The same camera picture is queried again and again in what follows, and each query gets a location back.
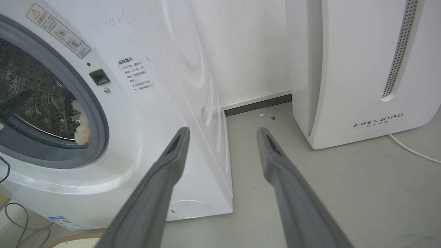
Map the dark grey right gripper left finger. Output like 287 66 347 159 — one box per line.
95 127 191 248

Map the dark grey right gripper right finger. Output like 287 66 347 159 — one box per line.
257 127 354 248

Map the white front-load washing machine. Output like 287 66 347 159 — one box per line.
0 0 233 230

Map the cream fluffy cloth in drum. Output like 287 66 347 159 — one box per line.
71 100 91 145

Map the white Feelbird air purifier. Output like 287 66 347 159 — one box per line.
285 0 441 150

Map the grey looped cable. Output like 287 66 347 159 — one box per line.
4 202 55 248

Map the white power cord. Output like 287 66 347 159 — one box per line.
389 134 441 164

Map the thin black cable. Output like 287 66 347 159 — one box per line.
0 156 11 184

